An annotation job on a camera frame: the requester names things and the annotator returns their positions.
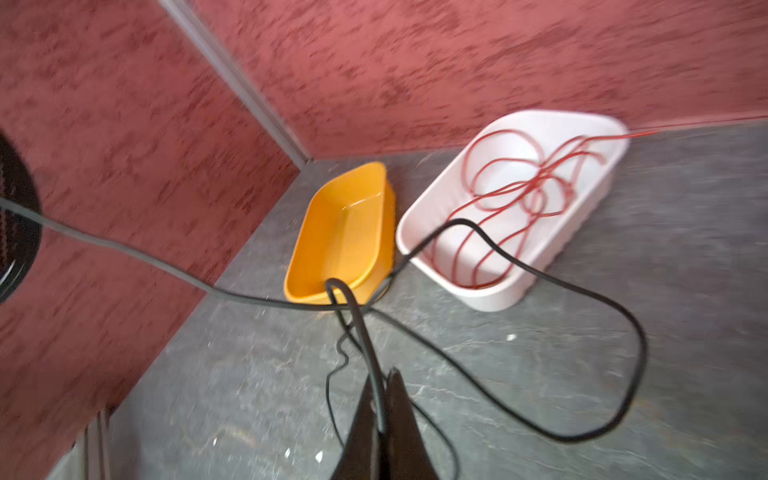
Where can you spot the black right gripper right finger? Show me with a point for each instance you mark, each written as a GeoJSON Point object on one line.
{"type": "Point", "coordinates": [405, 453]}

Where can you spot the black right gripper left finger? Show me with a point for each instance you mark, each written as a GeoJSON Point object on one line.
{"type": "Point", "coordinates": [361, 456]}

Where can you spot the aluminium corner post left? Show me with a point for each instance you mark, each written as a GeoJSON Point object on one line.
{"type": "Point", "coordinates": [227, 68]}

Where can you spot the white plastic tray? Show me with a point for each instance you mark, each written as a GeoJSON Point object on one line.
{"type": "Point", "coordinates": [529, 179]}

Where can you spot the yellow plastic tray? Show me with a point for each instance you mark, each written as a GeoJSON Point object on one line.
{"type": "Point", "coordinates": [348, 233]}

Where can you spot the grey perforated cable spool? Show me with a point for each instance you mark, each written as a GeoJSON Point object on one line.
{"type": "Point", "coordinates": [20, 237]}

